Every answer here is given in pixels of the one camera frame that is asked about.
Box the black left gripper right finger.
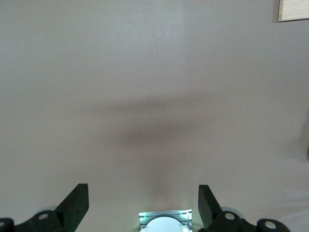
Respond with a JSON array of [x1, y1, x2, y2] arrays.
[[198, 185, 290, 232]]

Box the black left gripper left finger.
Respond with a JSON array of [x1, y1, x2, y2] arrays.
[[0, 183, 89, 232]]

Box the bamboo cutting board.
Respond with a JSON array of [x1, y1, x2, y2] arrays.
[[277, 0, 309, 23]]

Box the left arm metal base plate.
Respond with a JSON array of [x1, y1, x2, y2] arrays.
[[138, 207, 193, 232]]

